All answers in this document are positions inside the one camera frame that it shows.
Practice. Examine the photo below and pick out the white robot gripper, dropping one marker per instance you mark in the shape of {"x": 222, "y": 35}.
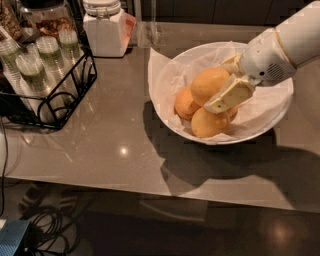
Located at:
{"x": 265, "y": 59}

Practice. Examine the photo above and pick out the orange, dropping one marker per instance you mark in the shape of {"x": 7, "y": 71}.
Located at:
{"x": 232, "y": 112}
{"x": 205, "y": 124}
{"x": 184, "y": 104}
{"x": 208, "y": 83}

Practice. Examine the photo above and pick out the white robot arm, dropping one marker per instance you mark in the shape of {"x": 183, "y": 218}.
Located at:
{"x": 300, "y": 36}

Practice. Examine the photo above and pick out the white bowl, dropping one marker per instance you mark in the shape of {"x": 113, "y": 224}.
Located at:
{"x": 266, "y": 113}

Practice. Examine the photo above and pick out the clear acrylic stand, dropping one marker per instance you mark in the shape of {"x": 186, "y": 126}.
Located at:
{"x": 146, "y": 30}

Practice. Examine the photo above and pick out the white lidded jar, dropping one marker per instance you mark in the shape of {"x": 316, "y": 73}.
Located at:
{"x": 108, "y": 27}

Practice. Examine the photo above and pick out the plastic cup stack right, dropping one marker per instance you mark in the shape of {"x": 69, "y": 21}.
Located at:
{"x": 71, "y": 51}

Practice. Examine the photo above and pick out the plastic cup stack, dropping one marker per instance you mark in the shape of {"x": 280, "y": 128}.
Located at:
{"x": 38, "y": 84}
{"x": 71, "y": 51}
{"x": 9, "y": 51}
{"x": 55, "y": 64}

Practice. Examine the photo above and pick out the plastic cup stack middle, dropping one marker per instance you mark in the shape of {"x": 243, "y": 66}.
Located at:
{"x": 55, "y": 64}

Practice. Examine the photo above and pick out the glass jar with snacks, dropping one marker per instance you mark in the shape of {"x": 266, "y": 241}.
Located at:
{"x": 49, "y": 17}

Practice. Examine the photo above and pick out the plastic cup stack front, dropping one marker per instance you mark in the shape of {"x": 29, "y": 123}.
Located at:
{"x": 38, "y": 84}

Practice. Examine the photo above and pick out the plastic cup stack left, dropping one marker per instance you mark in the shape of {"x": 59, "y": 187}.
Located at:
{"x": 9, "y": 51}

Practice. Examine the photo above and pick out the blue box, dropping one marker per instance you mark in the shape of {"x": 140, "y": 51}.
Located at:
{"x": 12, "y": 235}

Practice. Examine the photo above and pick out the black wire rack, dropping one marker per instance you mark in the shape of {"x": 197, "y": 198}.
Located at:
{"x": 53, "y": 109}

